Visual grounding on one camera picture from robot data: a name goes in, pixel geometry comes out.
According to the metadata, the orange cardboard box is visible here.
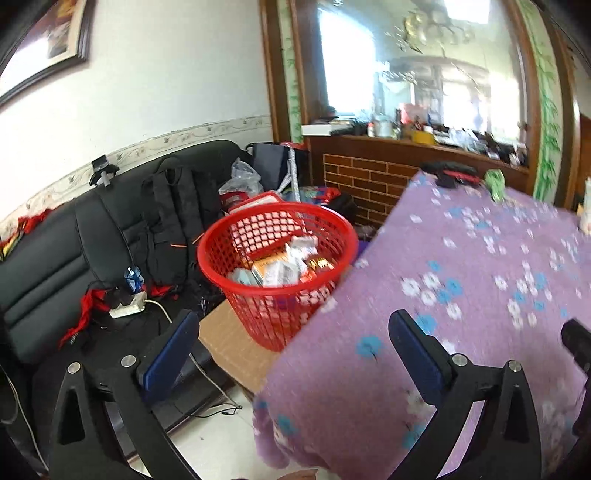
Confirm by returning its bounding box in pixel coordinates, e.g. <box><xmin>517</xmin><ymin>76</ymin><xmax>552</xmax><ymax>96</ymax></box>
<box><xmin>252</xmin><ymin>254</ymin><xmax>287</xmax><ymax>287</ymax></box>

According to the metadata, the wooden brick-pattern counter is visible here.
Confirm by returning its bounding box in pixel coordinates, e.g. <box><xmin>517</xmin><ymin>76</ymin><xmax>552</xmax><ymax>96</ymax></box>
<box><xmin>305</xmin><ymin>135</ymin><xmax>533</xmax><ymax>227</ymax></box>

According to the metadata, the white power strip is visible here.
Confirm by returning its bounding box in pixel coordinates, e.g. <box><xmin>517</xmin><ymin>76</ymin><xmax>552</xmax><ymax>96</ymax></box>
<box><xmin>109</xmin><ymin>291</ymin><xmax>147</xmax><ymax>319</ymax></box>

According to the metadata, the red snack packet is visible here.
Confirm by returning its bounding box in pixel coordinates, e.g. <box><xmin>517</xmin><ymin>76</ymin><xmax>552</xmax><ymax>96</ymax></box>
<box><xmin>304</xmin><ymin>255</ymin><xmax>335</xmax><ymax>272</ymax></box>

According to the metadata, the brown cardboard box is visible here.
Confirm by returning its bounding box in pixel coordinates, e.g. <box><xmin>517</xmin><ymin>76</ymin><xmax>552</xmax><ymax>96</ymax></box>
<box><xmin>198</xmin><ymin>301</ymin><xmax>280</xmax><ymax>398</ymax></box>

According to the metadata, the black leather sofa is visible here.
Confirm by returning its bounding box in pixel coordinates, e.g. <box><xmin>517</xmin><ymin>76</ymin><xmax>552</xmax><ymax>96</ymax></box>
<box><xmin>1</xmin><ymin>140</ymin><xmax>246</xmax><ymax>364</ymax></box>

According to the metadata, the white red-framed board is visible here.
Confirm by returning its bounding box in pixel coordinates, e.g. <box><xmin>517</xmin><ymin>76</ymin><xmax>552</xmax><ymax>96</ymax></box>
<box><xmin>228</xmin><ymin>191</ymin><xmax>283</xmax><ymax>214</ymax></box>

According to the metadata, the red plastic mesh basket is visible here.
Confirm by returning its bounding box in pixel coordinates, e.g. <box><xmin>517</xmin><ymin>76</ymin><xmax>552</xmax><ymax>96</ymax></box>
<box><xmin>197</xmin><ymin>201</ymin><xmax>359</xmax><ymax>352</ymax></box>

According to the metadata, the framed wall picture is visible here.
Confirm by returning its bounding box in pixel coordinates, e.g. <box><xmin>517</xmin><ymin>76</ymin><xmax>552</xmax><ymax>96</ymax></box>
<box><xmin>1</xmin><ymin>0</ymin><xmax>96</xmax><ymax>106</ymax></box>

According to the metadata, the black red tool on table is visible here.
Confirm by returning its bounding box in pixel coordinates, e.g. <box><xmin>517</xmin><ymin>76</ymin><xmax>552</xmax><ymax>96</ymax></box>
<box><xmin>421</xmin><ymin>161</ymin><xmax>482</xmax><ymax>189</ymax></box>

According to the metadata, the green crumpled cloth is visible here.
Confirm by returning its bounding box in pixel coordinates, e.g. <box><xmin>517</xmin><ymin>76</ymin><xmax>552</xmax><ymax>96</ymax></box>
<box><xmin>484</xmin><ymin>169</ymin><xmax>506</xmax><ymax>203</ymax></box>

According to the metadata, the black backpack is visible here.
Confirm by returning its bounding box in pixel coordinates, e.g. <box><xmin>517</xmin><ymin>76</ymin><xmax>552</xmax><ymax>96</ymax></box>
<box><xmin>137</xmin><ymin>166</ymin><xmax>222</xmax><ymax>288</ymax></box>

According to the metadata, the white cartoon paper cup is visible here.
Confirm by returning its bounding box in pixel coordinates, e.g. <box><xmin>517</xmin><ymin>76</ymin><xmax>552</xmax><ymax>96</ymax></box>
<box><xmin>579</xmin><ymin>177</ymin><xmax>591</xmax><ymax>236</ymax></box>

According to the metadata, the clear plastic bag on sofa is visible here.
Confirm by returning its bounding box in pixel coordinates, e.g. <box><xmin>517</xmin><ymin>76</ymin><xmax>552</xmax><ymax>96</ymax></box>
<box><xmin>218</xmin><ymin>159</ymin><xmax>263</xmax><ymax>197</ymax></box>

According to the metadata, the purple floral tablecloth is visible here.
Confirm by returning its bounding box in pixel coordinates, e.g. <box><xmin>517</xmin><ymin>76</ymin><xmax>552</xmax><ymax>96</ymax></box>
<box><xmin>253</xmin><ymin>173</ymin><xmax>590</xmax><ymax>479</ymax></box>

